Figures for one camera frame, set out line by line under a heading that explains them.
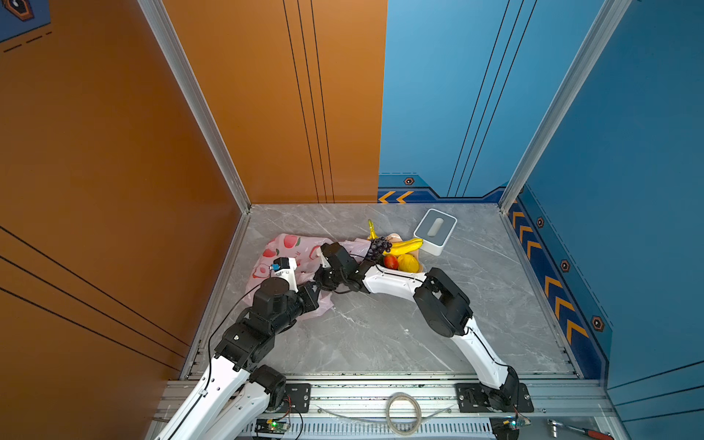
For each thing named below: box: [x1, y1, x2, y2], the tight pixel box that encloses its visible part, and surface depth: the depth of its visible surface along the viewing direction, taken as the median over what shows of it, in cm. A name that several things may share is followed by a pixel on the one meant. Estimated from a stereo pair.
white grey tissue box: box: [413, 208, 458, 256], surface depth 108 cm
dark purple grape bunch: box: [367, 236, 393, 260], surface depth 93 cm
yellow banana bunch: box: [366, 219, 425, 257], surface depth 96 cm
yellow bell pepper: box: [396, 253, 421, 274], surface depth 93 cm
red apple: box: [384, 253, 399, 271], surface depth 93 cm
